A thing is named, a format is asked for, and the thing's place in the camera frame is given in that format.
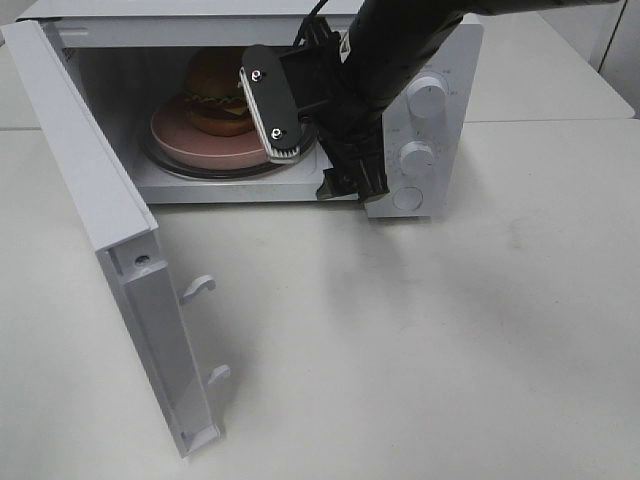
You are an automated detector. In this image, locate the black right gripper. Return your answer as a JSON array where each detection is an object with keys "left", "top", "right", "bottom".
[{"left": 279, "top": 17, "right": 389, "bottom": 201}]

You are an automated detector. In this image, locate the white round door button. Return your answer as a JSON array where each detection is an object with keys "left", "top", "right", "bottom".
[{"left": 392, "top": 187, "right": 423, "bottom": 211}]

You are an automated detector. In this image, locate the white microwave knob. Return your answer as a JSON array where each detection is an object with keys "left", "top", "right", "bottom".
[
  {"left": 406, "top": 75, "right": 447, "bottom": 119},
  {"left": 399, "top": 141, "right": 435, "bottom": 177}
]

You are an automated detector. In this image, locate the burger with lettuce and cheese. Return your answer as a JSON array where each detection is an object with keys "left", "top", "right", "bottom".
[{"left": 184, "top": 46, "right": 254, "bottom": 137}]

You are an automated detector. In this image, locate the pink round plate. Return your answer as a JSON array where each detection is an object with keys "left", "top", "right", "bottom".
[{"left": 150, "top": 96, "right": 269, "bottom": 171}]

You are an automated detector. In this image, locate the white microwave door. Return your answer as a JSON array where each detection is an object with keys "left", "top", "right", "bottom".
[{"left": 2, "top": 20, "right": 230, "bottom": 457}]

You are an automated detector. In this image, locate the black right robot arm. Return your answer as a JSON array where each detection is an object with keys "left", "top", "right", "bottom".
[{"left": 279, "top": 0, "right": 571, "bottom": 202}]

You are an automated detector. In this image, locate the glass microwave turntable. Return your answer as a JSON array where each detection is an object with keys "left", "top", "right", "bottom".
[{"left": 139, "top": 117, "right": 286, "bottom": 180}]

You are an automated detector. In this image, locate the white microwave oven body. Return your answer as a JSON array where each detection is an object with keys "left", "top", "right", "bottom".
[{"left": 14, "top": 1, "right": 483, "bottom": 217}]

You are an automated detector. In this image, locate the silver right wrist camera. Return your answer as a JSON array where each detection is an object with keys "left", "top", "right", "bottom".
[{"left": 239, "top": 45, "right": 303, "bottom": 165}]

